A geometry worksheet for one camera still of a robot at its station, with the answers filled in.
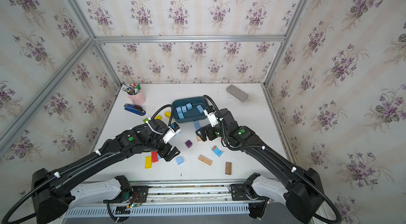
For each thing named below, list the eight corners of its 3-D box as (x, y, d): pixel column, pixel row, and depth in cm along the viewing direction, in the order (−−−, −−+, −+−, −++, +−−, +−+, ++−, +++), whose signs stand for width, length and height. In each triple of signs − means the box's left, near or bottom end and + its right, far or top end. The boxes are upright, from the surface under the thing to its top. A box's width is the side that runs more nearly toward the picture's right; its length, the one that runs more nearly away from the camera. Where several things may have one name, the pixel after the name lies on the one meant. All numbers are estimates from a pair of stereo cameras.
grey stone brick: (224, 91, 118) (225, 88, 116) (230, 86, 122) (231, 83, 120) (242, 103, 111) (243, 100, 109) (248, 96, 115) (249, 94, 113)
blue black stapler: (124, 109, 107) (122, 106, 104) (128, 105, 110) (126, 101, 107) (143, 116, 104) (141, 112, 101) (146, 111, 107) (145, 107, 104)
